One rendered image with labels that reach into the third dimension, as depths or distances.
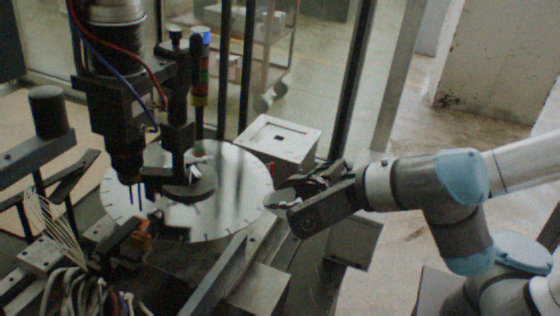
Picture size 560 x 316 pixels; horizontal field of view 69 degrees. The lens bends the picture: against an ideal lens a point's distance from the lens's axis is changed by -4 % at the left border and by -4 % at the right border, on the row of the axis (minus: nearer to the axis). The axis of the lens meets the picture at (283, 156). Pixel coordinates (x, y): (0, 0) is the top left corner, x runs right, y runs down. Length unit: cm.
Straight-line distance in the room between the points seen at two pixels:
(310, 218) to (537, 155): 35
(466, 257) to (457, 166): 14
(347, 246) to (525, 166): 43
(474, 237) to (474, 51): 318
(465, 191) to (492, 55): 326
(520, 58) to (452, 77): 53
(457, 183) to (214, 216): 42
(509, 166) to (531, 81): 325
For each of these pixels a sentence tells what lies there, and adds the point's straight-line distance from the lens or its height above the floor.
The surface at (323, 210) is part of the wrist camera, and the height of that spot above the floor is 108.
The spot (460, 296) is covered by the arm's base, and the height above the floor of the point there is 82.
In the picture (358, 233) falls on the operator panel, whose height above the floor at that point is 85.
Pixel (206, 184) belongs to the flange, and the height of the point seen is 96.
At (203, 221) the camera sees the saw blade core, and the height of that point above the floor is 95.
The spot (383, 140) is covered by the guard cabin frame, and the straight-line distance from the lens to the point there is 115.
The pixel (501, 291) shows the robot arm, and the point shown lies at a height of 95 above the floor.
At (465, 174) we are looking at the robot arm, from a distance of 55.
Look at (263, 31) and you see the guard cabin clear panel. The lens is 117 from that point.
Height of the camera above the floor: 146
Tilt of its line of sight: 33 degrees down
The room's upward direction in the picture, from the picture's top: 8 degrees clockwise
